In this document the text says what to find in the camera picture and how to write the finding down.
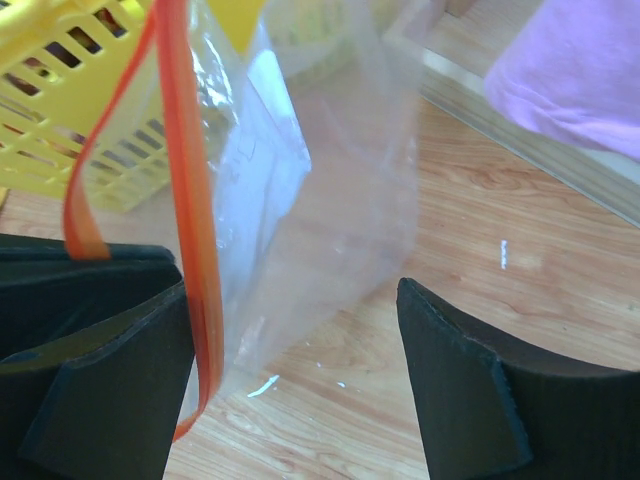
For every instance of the yellow plastic basket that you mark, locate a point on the yellow plastic basket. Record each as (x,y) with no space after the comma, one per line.
(61,62)

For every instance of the clear zip top bag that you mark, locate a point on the clear zip top bag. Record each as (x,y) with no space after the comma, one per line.
(269,145)

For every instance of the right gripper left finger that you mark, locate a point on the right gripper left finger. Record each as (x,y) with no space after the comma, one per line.
(95,360)

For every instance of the pink shirt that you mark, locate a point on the pink shirt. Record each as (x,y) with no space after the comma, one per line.
(572,74)

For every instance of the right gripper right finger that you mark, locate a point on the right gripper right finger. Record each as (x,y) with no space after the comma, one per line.
(492,406)

